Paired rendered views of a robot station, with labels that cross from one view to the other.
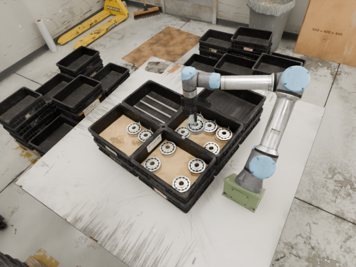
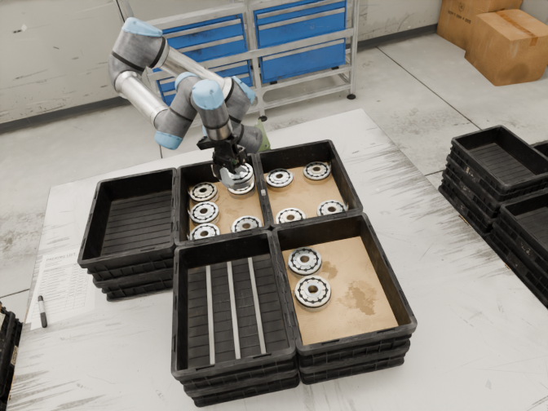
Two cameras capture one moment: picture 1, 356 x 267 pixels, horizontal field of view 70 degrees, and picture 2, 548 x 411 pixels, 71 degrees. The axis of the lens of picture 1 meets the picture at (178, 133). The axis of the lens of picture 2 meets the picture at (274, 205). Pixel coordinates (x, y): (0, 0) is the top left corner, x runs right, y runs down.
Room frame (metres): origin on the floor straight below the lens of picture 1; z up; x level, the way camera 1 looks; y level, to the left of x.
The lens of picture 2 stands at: (1.63, 0.63, 1.81)
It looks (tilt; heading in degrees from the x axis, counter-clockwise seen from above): 45 degrees down; 222
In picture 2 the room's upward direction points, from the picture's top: 8 degrees counter-clockwise
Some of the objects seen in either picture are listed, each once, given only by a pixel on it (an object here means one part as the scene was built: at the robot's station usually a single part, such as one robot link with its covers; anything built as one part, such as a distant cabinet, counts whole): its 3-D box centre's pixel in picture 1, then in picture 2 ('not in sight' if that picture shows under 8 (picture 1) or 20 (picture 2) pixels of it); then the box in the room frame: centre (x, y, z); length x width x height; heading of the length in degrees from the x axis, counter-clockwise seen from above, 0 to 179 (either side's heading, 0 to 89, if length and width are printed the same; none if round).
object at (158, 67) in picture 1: (156, 66); not in sight; (2.01, 0.13, 0.71); 0.22 x 0.19 x 0.01; 53
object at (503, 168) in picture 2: not in sight; (489, 187); (-0.13, 0.55, 0.37); 0.40 x 0.30 x 0.45; 53
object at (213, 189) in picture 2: (223, 133); (203, 191); (0.99, -0.29, 0.86); 0.10 x 0.10 x 0.01
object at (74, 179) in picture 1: (181, 169); (265, 316); (1.09, 0.00, 0.35); 1.60 x 1.60 x 0.70; 53
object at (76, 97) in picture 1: (85, 106); not in sight; (1.96, 0.91, 0.37); 0.40 x 0.30 x 0.45; 143
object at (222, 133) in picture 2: (189, 91); (218, 126); (1.01, -0.09, 1.22); 0.08 x 0.08 x 0.05
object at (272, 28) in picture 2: not in sight; (302, 40); (-0.85, -1.07, 0.60); 0.72 x 0.03 x 0.56; 143
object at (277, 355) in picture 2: (156, 101); (228, 295); (1.30, 0.12, 0.92); 0.40 x 0.30 x 0.02; 46
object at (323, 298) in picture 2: (134, 128); (312, 290); (1.13, 0.29, 0.86); 0.10 x 0.10 x 0.01
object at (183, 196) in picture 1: (172, 159); (304, 180); (0.81, 0.05, 0.92); 0.40 x 0.30 x 0.02; 46
